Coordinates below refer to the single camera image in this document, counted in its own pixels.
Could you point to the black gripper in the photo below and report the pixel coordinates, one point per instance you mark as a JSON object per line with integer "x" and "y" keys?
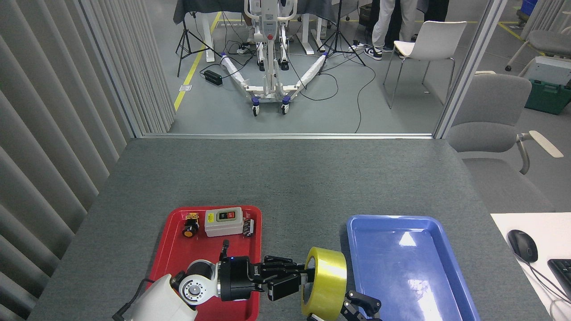
{"x": 238, "y": 278}

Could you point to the yellow tape roll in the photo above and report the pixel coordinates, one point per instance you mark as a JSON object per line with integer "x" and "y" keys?
{"x": 328, "y": 281}

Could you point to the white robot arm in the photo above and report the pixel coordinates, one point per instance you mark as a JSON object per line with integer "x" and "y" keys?
{"x": 165, "y": 303}

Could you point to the blue plastic tray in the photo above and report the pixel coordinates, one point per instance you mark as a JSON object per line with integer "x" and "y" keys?
{"x": 401, "y": 267}

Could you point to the red plastic tray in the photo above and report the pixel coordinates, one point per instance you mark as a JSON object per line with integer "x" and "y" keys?
{"x": 200, "y": 249}

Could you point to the black yellow push button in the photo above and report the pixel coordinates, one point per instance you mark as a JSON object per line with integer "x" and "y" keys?
{"x": 190, "y": 229}

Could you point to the black computer mouse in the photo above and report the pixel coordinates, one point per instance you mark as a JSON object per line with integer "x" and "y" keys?
{"x": 523, "y": 245}

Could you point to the white wheeled stand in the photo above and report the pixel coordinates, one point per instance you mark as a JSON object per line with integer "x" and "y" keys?
{"x": 269, "y": 67}

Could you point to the white desk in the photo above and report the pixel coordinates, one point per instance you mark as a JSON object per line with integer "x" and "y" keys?
{"x": 553, "y": 232}

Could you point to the black keyboard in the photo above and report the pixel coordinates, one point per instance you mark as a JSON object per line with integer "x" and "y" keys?
{"x": 563, "y": 274}

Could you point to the white power strip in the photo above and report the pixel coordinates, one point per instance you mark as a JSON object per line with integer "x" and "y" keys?
{"x": 245, "y": 50}

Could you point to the black tripod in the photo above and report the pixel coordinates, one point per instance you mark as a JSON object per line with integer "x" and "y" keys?
{"x": 337, "y": 38}
{"x": 184, "y": 38}

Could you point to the grey office chair with armrest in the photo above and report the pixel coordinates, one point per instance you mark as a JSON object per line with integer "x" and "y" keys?
{"x": 488, "y": 102}

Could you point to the white plastic chair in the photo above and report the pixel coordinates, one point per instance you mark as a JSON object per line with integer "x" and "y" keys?
{"x": 435, "y": 40}

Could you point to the green storage bin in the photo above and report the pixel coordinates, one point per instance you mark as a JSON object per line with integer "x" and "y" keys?
{"x": 546, "y": 98}

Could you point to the table with dark cloth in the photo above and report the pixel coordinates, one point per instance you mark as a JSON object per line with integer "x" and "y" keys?
{"x": 200, "y": 5}

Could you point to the grey vertical blinds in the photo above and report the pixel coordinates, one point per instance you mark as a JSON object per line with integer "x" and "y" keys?
{"x": 44, "y": 111}

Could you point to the grey box lid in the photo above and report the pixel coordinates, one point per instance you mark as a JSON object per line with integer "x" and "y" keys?
{"x": 551, "y": 71}

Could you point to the grey chair on castors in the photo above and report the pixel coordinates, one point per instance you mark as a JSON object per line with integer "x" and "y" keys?
{"x": 551, "y": 42}

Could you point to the small black switch component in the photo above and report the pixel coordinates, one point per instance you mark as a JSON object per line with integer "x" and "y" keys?
{"x": 249, "y": 227}

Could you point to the grey push-button switch box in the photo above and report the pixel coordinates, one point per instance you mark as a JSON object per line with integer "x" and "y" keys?
{"x": 223, "y": 225}

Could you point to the silver floor rail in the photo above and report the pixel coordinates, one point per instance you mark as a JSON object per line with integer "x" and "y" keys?
{"x": 290, "y": 135}

